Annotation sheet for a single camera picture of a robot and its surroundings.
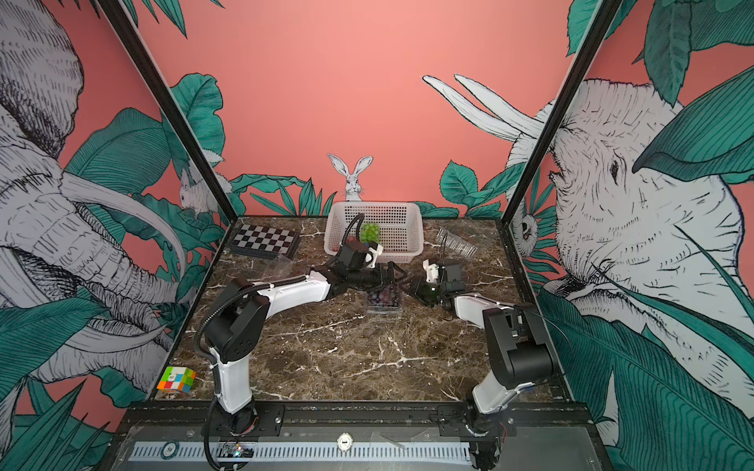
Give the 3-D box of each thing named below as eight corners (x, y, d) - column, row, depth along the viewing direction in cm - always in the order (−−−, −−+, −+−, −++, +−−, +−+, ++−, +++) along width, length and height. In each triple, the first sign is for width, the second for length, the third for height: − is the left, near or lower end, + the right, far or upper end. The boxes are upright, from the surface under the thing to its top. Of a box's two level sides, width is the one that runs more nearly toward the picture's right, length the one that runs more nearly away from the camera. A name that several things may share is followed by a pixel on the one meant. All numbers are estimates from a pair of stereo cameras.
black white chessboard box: (231, 253, 111) (227, 247, 108) (245, 230, 119) (242, 223, 116) (291, 261, 109) (288, 254, 106) (302, 237, 117) (299, 230, 114)
